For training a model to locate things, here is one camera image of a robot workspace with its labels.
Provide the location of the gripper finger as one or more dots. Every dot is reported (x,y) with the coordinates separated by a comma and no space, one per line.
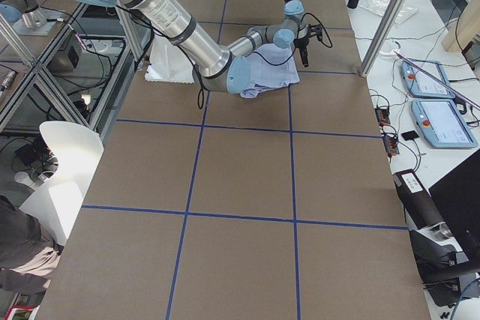
(303,55)

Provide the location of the light blue striped shirt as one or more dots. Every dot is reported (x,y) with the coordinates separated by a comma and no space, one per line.
(271,68)

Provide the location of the grabber stick green tip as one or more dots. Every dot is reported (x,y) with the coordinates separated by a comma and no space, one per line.
(396,54)

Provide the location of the upper blue teach pendant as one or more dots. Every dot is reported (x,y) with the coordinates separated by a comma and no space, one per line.
(429,84)

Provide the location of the blue teach pendant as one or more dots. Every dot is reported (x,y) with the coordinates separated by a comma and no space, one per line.
(429,84)
(441,124)

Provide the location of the lower blue teach pendant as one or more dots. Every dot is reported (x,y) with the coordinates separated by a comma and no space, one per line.
(441,124)

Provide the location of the white plastic chair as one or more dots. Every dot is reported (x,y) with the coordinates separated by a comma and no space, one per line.
(57,202)

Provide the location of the standing person white shirt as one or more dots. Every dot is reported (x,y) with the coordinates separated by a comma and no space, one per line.
(29,254)

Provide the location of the aluminium frame post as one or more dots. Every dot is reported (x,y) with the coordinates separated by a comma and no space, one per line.
(380,36)

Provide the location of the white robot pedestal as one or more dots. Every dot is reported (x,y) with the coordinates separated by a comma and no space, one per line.
(167,63)

